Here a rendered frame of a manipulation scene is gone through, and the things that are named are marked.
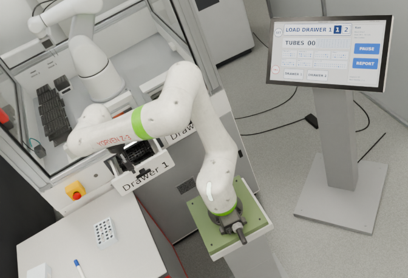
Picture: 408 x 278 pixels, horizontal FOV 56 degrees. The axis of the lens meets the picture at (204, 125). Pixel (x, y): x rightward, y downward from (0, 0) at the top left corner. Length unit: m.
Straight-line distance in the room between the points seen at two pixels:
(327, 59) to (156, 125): 0.90
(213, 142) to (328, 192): 1.23
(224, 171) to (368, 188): 1.28
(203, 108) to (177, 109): 0.21
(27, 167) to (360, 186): 1.86
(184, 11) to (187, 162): 0.83
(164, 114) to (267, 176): 1.66
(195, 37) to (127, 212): 0.87
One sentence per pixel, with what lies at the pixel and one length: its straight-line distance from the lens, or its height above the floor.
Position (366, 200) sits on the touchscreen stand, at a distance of 2.50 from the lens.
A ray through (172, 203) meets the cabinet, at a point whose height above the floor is 0.40.
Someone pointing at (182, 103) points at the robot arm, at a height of 1.42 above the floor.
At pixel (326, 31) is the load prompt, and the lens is 1.79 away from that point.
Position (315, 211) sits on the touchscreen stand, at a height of 0.03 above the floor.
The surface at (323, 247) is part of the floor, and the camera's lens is 2.39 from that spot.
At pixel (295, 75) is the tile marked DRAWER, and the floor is 1.00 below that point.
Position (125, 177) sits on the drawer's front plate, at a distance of 1.81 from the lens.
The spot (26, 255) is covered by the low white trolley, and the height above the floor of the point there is 0.76.
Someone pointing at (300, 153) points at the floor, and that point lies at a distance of 2.80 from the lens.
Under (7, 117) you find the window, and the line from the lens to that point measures 1.76.
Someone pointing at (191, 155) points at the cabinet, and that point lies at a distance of 2.10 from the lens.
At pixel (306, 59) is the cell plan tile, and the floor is 1.06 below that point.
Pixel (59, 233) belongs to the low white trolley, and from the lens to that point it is 2.05.
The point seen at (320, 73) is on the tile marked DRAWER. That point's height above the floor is 1.01.
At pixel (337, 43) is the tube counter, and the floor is 1.11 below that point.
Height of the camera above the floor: 2.12
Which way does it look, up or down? 41 degrees down
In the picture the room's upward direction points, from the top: 24 degrees counter-clockwise
